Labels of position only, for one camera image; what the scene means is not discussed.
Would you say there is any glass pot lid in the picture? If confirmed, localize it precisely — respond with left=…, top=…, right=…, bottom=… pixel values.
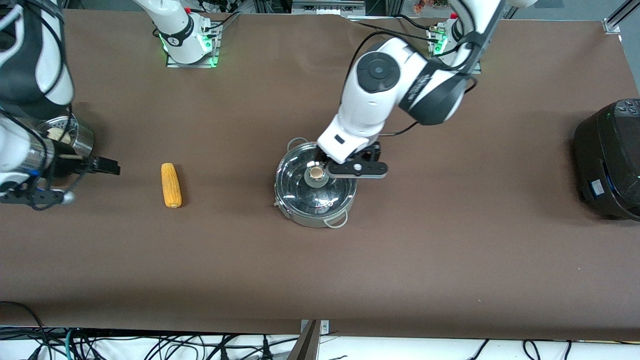
left=276, top=142, right=358, bottom=213

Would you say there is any yellow corn cob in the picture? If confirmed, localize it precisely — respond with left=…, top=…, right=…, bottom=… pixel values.
left=160, top=163, right=183, bottom=209

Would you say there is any steel steamer pot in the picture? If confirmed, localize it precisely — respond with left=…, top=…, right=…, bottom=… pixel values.
left=35, top=114, right=95, bottom=162

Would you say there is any stainless steel cooking pot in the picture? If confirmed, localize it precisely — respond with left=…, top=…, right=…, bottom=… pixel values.
left=274, top=136, right=358, bottom=230

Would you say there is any brown table cloth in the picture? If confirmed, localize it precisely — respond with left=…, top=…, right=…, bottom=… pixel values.
left=0, top=9, right=640, bottom=341

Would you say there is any grey background box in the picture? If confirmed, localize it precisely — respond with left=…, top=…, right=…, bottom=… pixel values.
left=291, top=0, right=367, bottom=16

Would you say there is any grey metal stand leg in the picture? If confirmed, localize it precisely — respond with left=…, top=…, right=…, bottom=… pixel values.
left=287, top=320, right=321, bottom=360

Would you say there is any black rice cooker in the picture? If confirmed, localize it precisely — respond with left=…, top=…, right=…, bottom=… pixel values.
left=573, top=98, right=640, bottom=222

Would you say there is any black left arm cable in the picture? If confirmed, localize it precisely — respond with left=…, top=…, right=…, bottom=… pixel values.
left=345, top=30, right=478, bottom=138

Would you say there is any black base power cable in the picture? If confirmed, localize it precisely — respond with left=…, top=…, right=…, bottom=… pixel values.
left=349, top=19, right=437, bottom=45
left=202, top=11, right=242, bottom=34

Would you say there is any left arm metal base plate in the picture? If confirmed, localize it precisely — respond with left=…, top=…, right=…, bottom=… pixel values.
left=428, top=27, right=483, bottom=75

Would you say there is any black floor cable loop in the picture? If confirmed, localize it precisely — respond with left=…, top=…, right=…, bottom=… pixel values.
left=0, top=300, right=51, bottom=360

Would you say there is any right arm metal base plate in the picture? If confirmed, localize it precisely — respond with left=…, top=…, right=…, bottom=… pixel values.
left=165, top=22, right=221, bottom=68

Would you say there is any metal table edge bracket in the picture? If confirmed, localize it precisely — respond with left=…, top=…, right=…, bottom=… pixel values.
left=300, top=319, right=330, bottom=335

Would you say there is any aluminium frame profile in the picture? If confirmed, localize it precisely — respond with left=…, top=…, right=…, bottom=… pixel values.
left=602, top=0, right=640, bottom=35

